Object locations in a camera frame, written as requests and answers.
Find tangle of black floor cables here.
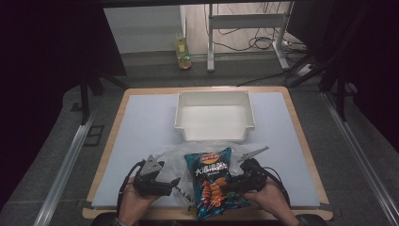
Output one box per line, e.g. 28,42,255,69
215,3,285,53

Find pale blue table mat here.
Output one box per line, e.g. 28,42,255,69
91,92,321,209

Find blue potato chip packet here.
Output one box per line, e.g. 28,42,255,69
184,147,252,221

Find translucent plastic shopping bag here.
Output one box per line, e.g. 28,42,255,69
157,139,252,210

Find black floor bracket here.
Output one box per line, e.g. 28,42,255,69
82,124,105,147

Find long black floor cable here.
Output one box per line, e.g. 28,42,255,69
235,69,290,88

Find yellow plastic bottle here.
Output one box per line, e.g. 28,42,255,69
174,29,193,71

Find dark curtain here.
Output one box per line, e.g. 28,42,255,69
286,0,399,154
0,0,128,208

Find black metal stand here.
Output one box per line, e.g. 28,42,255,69
281,51,350,122
78,71,130,126

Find white plastic bin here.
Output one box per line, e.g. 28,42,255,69
173,89,257,143

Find white metal desk frame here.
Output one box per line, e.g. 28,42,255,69
205,2,292,73

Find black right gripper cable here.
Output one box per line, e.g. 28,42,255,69
263,166,292,207

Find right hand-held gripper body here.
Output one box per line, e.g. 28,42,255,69
237,145,270,193

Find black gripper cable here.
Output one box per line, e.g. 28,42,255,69
263,166,292,207
116,159,148,218

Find person's right hand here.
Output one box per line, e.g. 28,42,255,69
242,178,299,226

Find white power strip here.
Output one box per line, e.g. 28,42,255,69
281,39,308,54

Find aluminium floor rail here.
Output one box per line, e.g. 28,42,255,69
322,91,399,226
32,106,99,226

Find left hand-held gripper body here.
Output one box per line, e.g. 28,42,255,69
134,153,174,198

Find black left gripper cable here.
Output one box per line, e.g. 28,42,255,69
116,159,148,218

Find person's left hand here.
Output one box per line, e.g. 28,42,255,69
118,178,161,225

